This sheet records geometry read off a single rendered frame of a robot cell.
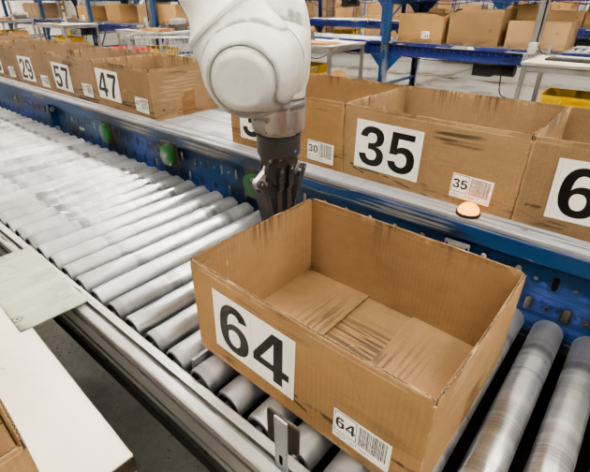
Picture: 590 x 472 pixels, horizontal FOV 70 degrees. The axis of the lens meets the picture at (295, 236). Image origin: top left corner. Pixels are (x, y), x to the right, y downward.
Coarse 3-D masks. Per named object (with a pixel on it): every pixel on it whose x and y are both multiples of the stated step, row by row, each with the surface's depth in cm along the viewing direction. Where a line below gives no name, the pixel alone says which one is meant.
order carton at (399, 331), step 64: (256, 256) 74; (320, 256) 85; (384, 256) 75; (448, 256) 66; (320, 320) 74; (384, 320) 75; (448, 320) 71; (256, 384) 63; (320, 384) 52; (384, 384) 44; (448, 384) 42
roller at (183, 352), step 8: (192, 336) 72; (184, 344) 71; (192, 344) 71; (200, 344) 71; (168, 352) 70; (176, 352) 69; (184, 352) 69; (192, 352) 70; (176, 360) 70; (184, 360) 69; (184, 368) 69; (192, 368) 70
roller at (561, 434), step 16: (576, 352) 70; (576, 368) 66; (560, 384) 65; (576, 384) 63; (560, 400) 61; (576, 400) 61; (544, 416) 61; (560, 416) 59; (576, 416) 59; (544, 432) 57; (560, 432) 56; (576, 432) 57; (544, 448) 55; (560, 448) 54; (576, 448) 55; (528, 464) 54; (544, 464) 53; (560, 464) 53
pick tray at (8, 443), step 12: (0, 408) 52; (0, 420) 56; (12, 420) 46; (0, 432) 55; (12, 432) 51; (0, 444) 54; (12, 444) 54; (24, 444) 45; (0, 456) 43; (12, 456) 44; (24, 456) 45; (0, 468) 43; (12, 468) 44; (24, 468) 45; (36, 468) 46
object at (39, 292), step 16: (16, 256) 94; (32, 256) 94; (0, 272) 89; (16, 272) 89; (32, 272) 89; (48, 272) 89; (16, 288) 84; (32, 288) 84; (48, 288) 84; (64, 288) 84; (16, 304) 79; (32, 304) 79; (48, 304) 79; (64, 304) 79; (80, 304) 79; (16, 320) 75; (32, 320) 75
